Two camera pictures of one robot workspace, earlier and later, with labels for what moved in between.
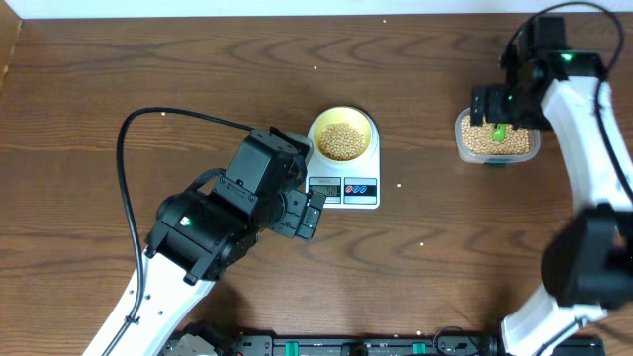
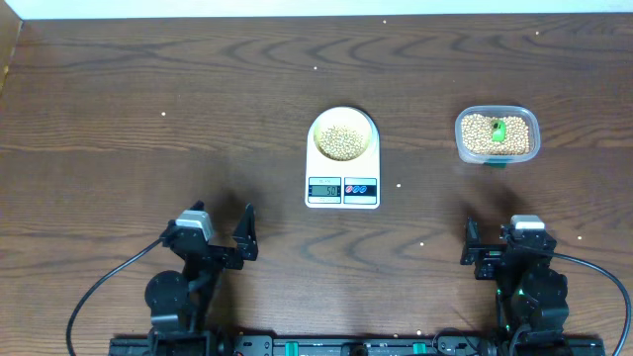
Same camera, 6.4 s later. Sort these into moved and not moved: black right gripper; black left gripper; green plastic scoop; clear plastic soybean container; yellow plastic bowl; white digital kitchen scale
Moved: black left gripper; black right gripper
Not moved: clear plastic soybean container; white digital kitchen scale; green plastic scoop; yellow plastic bowl
